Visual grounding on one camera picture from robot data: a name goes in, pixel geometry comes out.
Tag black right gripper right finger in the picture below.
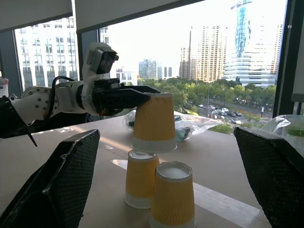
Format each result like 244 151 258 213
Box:
234 127 304 228

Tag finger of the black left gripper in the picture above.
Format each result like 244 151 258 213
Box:
104 89 151 111
118 85 163 95

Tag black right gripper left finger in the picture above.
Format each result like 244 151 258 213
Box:
0 129 101 228

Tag yellow ribbed paper cup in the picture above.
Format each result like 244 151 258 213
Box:
149 161 197 228
131 92 178 152
124 149 160 209

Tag clear plastic bag green contents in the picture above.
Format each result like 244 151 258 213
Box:
260 114 304 152

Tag clear plastic bag dark contents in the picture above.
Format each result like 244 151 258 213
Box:
122 110 223 143

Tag black pointed object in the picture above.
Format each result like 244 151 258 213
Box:
0 95 38 147

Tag white plastic basket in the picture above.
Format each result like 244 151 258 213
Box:
0 77 10 98

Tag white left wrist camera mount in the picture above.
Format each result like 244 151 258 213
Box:
81 42 119 116

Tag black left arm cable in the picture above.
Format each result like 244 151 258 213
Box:
44 76 76 122

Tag dark window frame post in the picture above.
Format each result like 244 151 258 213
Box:
76 28 100 81
273 0 299 118

